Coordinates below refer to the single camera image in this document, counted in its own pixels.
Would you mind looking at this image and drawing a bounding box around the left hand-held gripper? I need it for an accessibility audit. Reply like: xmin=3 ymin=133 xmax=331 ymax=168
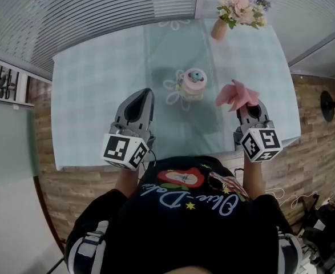
xmin=100 ymin=87 xmax=156 ymax=171

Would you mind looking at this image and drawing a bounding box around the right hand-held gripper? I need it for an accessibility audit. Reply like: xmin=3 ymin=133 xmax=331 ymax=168
xmin=234 ymin=99 xmax=283 ymax=163

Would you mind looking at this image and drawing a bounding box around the pink cloth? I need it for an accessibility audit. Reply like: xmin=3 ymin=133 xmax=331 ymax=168
xmin=215 ymin=79 xmax=260 ymax=114

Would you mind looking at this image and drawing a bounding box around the person's left forearm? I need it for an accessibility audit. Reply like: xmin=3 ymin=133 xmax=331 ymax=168
xmin=115 ymin=166 xmax=141 ymax=197

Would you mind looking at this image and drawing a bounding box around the person's right forearm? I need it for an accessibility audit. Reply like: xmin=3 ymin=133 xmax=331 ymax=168
xmin=242 ymin=155 xmax=267 ymax=199

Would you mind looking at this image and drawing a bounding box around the sheer embroidered table runner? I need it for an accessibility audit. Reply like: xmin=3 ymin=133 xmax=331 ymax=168
xmin=143 ymin=18 xmax=224 ymax=154

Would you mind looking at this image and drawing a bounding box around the pink vase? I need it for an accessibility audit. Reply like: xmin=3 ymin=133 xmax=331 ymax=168
xmin=210 ymin=18 xmax=229 ymax=41

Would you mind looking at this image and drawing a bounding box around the pastel artificial flower bouquet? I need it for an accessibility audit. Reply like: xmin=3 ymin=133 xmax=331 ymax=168
xmin=216 ymin=0 xmax=272 ymax=31

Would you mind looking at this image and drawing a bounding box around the person's black printed shirt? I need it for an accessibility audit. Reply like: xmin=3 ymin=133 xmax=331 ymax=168
xmin=66 ymin=155 xmax=304 ymax=274

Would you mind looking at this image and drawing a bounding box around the black metal railing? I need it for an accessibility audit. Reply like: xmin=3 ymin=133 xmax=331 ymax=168
xmin=0 ymin=54 xmax=35 ymax=106

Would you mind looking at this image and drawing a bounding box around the black mesh chair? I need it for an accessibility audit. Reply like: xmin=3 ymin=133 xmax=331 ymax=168
xmin=297 ymin=191 xmax=335 ymax=274

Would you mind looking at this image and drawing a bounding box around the round black pedestal table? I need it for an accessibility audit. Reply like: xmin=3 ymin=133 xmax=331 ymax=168
xmin=319 ymin=90 xmax=335 ymax=123

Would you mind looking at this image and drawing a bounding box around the white cable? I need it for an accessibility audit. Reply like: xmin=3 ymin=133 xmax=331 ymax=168
xmin=266 ymin=186 xmax=320 ymax=210

